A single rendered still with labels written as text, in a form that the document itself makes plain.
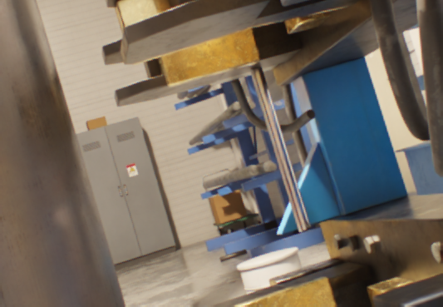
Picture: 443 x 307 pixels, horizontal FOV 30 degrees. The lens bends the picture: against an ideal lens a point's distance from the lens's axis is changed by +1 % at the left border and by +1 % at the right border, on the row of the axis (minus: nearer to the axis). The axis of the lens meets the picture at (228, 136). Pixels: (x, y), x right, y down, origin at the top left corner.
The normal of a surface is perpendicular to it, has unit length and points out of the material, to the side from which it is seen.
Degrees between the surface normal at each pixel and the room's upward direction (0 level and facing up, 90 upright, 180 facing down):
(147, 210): 90
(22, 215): 90
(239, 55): 90
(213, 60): 90
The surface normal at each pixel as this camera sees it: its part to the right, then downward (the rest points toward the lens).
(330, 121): 0.16, -0.10
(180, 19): -0.32, 0.04
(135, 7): -0.59, 0.14
